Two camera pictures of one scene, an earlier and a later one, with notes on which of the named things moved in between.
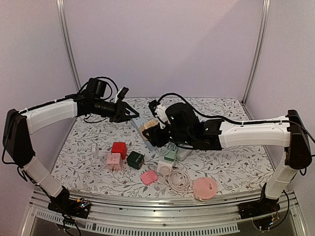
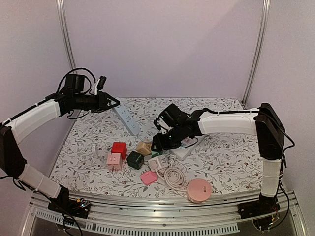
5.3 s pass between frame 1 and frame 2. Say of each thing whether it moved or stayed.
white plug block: moved
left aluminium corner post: stayed
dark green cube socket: stayed
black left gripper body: moved
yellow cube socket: moved
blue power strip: moved
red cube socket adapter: stayed
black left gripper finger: moved
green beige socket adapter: moved
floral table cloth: stayed
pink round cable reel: moved
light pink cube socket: stayed
